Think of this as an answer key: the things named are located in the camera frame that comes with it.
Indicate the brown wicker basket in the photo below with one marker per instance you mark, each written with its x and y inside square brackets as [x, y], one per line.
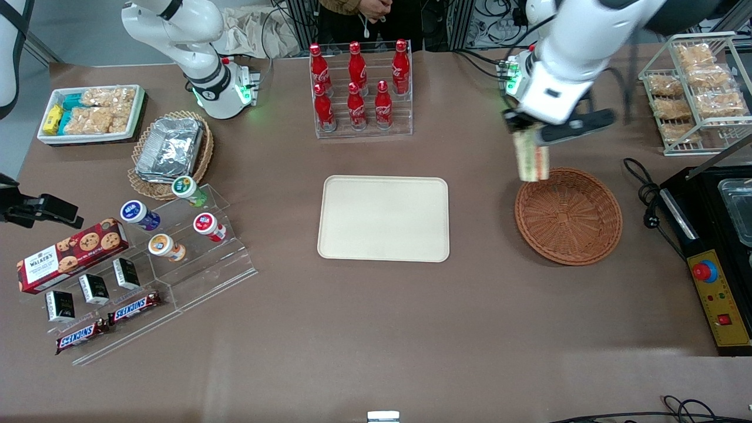
[567, 217]

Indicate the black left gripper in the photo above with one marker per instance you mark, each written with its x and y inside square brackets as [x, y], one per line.
[512, 121]

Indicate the stacked foil containers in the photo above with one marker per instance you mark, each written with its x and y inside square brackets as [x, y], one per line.
[170, 150]

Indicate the clear acrylic bottle rack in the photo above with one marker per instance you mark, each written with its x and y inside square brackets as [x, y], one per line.
[399, 120]

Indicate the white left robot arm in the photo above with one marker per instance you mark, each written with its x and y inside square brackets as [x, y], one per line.
[564, 53]

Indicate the red cola bottle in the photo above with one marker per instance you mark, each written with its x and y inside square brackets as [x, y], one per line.
[383, 108]
[320, 67]
[324, 111]
[356, 64]
[356, 110]
[400, 64]

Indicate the clear acrylic stepped stand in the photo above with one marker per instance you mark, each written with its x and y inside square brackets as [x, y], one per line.
[200, 276]

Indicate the person in dark clothes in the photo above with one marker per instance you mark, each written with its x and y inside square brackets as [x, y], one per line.
[346, 26]

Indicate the black appliance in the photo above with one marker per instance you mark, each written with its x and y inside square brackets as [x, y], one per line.
[705, 223]

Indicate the green lid drink bottle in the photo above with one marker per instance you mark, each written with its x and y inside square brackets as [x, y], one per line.
[185, 188]

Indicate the blue snack packet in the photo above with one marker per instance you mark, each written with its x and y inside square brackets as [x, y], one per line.
[65, 122]
[73, 101]

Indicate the orange lid drink bottle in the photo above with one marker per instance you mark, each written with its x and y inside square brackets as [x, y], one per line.
[161, 245]

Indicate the clear plastic container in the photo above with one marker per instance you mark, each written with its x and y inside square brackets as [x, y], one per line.
[739, 211]

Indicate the white rectangular snack bin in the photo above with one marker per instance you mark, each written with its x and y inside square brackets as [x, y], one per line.
[138, 111]

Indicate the light wicker basket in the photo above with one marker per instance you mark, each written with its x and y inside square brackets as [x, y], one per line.
[205, 153]

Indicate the triangular sandwich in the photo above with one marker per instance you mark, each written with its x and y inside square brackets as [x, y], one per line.
[531, 158]

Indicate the blue lid drink bottle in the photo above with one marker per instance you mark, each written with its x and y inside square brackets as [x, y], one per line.
[135, 211]

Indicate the red lid drink bottle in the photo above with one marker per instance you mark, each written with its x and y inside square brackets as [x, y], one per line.
[205, 224]

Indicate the yellow control box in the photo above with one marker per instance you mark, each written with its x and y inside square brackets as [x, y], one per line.
[722, 305]

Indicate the red emergency stop button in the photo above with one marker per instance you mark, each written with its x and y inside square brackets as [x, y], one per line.
[704, 271]

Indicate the red Walkers cookie box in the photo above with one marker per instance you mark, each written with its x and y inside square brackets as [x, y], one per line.
[70, 255]

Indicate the crumpled beige cloth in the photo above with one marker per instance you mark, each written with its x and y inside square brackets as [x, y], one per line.
[258, 32]

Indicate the small black box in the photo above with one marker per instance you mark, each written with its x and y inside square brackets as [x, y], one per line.
[94, 289]
[126, 274]
[60, 305]

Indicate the beige plastic tray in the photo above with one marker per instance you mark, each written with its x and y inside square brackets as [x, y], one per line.
[383, 218]

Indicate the Snickers bar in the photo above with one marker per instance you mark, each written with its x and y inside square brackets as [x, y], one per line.
[82, 336]
[134, 308]

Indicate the yellow snack packet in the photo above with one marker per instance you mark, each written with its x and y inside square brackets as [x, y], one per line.
[53, 119]

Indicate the clear rice cracker bag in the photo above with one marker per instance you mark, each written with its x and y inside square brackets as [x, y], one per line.
[88, 120]
[108, 97]

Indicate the bagged cracker snack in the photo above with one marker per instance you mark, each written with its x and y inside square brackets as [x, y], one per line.
[721, 103]
[694, 56]
[664, 84]
[672, 108]
[712, 77]
[680, 133]

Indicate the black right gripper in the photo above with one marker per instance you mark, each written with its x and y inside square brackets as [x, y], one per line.
[14, 207]

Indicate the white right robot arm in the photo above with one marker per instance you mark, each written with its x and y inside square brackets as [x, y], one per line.
[194, 29]

